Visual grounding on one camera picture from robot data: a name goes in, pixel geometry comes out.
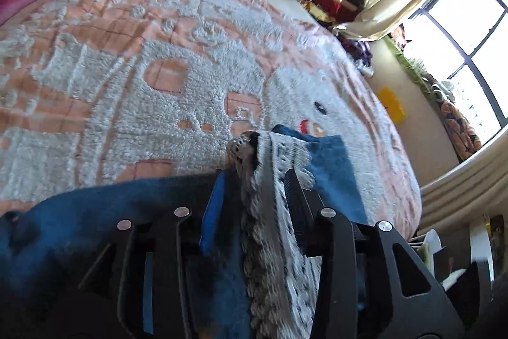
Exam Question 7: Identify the blue denim pants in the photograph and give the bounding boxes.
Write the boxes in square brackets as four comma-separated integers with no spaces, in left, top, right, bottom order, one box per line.
[0,124,369,339]

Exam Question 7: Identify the yellow paper bag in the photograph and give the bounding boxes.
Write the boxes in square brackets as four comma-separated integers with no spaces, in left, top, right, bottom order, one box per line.
[377,88,405,125]

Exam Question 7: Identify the peach white patterned bedspread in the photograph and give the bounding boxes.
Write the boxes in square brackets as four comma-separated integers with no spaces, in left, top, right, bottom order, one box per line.
[1,0,422,236]

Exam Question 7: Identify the purple clothes pile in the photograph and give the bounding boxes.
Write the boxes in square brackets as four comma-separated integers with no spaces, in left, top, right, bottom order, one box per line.
[337,34,372,66]

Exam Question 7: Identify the window frame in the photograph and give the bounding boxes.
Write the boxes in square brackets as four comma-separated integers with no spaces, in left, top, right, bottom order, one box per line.
[405,0,507,140]

